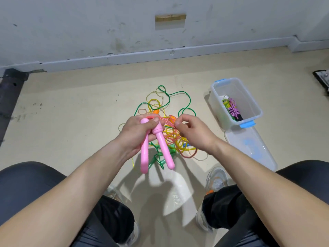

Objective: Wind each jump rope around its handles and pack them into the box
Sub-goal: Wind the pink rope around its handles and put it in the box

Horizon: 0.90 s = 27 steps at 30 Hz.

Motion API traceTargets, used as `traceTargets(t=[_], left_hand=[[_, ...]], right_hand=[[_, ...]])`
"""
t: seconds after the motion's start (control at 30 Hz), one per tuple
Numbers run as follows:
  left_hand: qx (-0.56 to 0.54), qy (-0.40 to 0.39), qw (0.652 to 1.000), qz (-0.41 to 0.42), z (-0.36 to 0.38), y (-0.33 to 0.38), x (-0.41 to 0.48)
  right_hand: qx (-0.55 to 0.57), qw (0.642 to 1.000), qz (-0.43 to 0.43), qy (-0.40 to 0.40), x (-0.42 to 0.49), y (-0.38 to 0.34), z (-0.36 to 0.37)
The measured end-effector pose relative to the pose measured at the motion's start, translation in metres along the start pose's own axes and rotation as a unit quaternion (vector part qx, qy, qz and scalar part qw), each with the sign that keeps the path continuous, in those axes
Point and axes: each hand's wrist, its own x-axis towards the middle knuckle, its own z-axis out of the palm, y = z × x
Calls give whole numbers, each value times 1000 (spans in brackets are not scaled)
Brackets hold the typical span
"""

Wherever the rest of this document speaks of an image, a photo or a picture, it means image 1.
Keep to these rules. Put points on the black shorts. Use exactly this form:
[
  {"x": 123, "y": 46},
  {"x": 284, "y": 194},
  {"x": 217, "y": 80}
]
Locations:
[{"x": 25, "y": 187}]

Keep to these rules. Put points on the person's right hand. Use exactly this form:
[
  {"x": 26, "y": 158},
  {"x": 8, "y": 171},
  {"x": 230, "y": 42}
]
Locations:
[{"x": 198, "y": 133}]

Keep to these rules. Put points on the person's right forearm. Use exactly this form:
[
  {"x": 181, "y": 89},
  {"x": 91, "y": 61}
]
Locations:
[{"x": 277, "y": 198}]

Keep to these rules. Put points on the grey right shoe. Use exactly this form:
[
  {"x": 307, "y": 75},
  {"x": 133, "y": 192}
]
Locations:
[{"x": 216, "y": 178}]

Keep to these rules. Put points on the person's left forearm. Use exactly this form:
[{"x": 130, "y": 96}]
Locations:
[{"x": 61, "y": 203}]

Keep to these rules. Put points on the clear storage box blue latches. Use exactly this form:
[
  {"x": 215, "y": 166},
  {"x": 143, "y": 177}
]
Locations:
[{"x": 249, "y": 103}]

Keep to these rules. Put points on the clear plastic box lid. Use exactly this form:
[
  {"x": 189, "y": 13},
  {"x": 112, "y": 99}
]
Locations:
[{"x": 252, "y": 149}]

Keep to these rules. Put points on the small black object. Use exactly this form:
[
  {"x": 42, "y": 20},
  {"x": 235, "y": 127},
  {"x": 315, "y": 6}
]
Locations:
[{"x": 322, "y": 79}]

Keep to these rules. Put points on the small wooden wall block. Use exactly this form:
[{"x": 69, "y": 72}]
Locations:
[{"x": 170, "y": 18}]

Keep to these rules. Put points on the black metal rack frame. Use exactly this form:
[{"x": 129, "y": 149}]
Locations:
[{"x": 10, "y": 95}]

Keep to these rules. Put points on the grey left shoe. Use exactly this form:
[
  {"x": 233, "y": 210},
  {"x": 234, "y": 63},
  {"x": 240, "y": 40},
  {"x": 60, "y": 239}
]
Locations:
[{"x": 114, "y": 194}]

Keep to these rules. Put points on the person's left hand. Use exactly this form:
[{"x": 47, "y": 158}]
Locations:
[{"x": 134, "y": 136}]

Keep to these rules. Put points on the grey shoe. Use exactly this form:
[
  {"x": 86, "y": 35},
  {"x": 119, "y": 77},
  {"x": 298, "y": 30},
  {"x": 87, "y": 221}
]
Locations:
[
  {"x": 216, "y": 178},
  {"x": 114, "y": 194}
]

